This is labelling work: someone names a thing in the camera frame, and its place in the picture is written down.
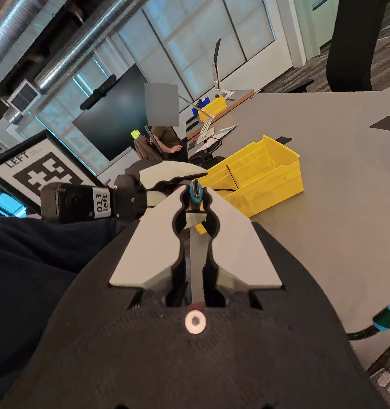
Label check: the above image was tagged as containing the black chair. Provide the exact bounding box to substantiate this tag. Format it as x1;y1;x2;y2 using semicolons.
328;0;390;92

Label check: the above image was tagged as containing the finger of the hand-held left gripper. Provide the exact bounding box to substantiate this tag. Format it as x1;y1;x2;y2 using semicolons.
144;186;184;209
141;160;209;190

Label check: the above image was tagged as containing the yellow plastic bin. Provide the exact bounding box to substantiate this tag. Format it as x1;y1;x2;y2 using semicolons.
195;136;305;234
196;96;228;121

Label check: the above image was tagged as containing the round metal ventilation duct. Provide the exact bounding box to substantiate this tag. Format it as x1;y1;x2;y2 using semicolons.
3;0;151;125
0;0;55;64

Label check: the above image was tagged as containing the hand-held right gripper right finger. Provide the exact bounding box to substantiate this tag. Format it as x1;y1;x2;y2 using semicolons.
200;191;284;292

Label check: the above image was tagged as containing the person's left forearm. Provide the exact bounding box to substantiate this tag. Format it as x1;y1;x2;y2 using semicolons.
0;214;128;397

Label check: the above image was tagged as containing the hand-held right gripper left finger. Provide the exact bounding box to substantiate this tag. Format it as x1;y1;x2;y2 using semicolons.
109;187;192;289

